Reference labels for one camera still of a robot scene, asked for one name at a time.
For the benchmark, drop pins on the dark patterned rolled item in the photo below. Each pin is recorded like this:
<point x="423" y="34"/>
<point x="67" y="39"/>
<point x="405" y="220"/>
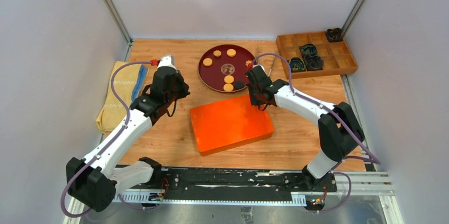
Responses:
<point x="313" y="63"/>
<point x="297" y="65"/>
<point x="308" y="49"/>
<point x="334" y="35"/>

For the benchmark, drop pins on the wooden compartment tray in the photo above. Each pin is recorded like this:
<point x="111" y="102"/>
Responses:
<point x="337" y="56"/>

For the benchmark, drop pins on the dark red round plate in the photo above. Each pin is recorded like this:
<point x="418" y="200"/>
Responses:
<point x="213" y="76"/>

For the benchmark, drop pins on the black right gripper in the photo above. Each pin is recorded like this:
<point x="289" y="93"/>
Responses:
<point x="253" y="101"/>

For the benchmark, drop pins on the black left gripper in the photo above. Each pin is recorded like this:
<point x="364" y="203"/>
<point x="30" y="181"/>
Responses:
<point x="184" y="87"/>

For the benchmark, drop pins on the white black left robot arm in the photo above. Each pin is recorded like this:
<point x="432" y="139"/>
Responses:
<point x="119" y="138"/>

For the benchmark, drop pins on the black sandwich cookie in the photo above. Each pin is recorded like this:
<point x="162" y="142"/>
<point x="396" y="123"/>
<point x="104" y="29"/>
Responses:
<point x="239" y="85"/>

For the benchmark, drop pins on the metal tongs white handle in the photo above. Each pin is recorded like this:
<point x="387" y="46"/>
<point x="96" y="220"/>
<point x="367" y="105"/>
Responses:
<point x="268" y="68"/>

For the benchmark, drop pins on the orange box lid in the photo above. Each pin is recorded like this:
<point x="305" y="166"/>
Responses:
<point x="228" y="124"/>

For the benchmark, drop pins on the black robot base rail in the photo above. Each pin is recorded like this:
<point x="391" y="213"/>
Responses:
<point x="253" y="187"/>

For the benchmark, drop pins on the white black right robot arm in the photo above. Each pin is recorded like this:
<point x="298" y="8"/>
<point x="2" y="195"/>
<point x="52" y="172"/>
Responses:
<point x="339" y="130"/>

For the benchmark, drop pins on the round yellow biscuit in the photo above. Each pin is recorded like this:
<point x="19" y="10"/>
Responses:
<point x="231" y="52"/>
<point x="207" y="62"/>
<point x="228" y="87"/>
<point x="229" y="79"/>

